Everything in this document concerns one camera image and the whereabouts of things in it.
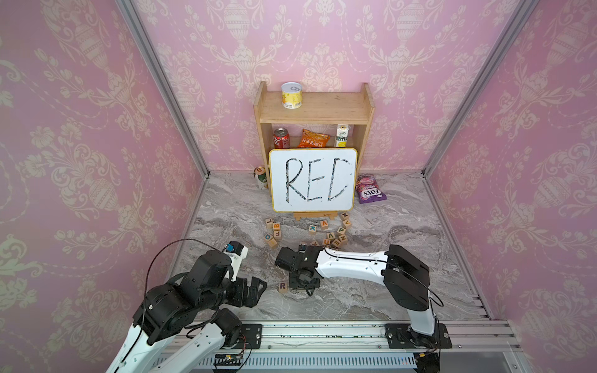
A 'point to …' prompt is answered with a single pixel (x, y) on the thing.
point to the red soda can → (281, 138)
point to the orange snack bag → (313, 140)
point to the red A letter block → (323, 224)
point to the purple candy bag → (368, 189)
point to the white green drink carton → (342, 134)
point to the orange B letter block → (277, 226)
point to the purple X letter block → (344, 215)
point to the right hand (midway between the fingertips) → (297, 287)
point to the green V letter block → (330, 235)
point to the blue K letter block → (312, 229)
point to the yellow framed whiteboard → (312, 179)
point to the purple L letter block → (269, 223)
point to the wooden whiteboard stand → (298, 214)
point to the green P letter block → (341, 230)
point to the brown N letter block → (342, 238)
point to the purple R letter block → (283, 287)
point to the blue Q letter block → (267, 237)
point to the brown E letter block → (336, 242)
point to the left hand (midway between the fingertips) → (255, 285)
